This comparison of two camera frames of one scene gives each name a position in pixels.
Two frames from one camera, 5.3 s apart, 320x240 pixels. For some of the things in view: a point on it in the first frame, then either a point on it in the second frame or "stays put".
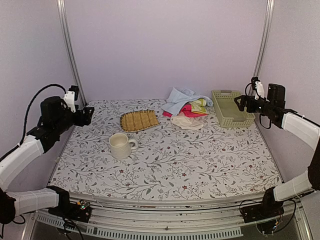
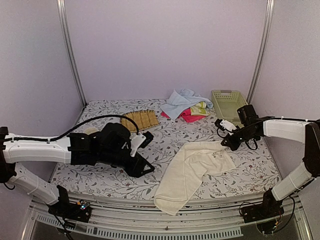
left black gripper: x=87 y=116 to x=135 y=170
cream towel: x=186 y=122 to x=186 y=171
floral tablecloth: x=128 y=148 stays put
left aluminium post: x=62 y=7 stays put
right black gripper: x=245 y=98 to x=235 y=146
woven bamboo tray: x=138 y=120 stays put
